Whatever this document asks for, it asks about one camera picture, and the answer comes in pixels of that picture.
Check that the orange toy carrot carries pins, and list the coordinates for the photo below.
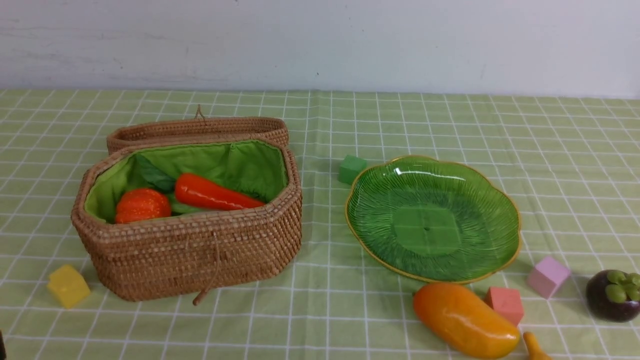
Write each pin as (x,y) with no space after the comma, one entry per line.
(194,190)

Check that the orange toy pumpkin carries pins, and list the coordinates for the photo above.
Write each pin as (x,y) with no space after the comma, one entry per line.
(142,204)

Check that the orange yellow toy mango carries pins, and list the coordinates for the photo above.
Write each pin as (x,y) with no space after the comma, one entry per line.
(464,321)

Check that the yellow toy banana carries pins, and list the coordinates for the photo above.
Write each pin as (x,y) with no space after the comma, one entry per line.
(534,350)

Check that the purple toy mangosteen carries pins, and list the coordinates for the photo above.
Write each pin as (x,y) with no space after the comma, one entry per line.
(613,295)

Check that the green cube block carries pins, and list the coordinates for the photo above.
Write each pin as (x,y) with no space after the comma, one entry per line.
(350,167)

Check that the green glass leaf plate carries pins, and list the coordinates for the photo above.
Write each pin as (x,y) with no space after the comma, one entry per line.
(433,221)

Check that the wicker basket lid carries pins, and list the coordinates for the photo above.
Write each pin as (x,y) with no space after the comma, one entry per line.
(273,129)

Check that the woven wicker basket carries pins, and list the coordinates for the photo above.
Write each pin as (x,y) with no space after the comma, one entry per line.
(199,251)

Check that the salmon red cube block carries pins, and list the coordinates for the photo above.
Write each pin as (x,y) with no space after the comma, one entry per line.
(507,302)

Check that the pink cube block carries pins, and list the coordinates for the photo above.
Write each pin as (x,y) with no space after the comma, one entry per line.
(547,276)

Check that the yellow cube block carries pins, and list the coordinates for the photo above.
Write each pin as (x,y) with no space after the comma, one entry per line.
(68,286)

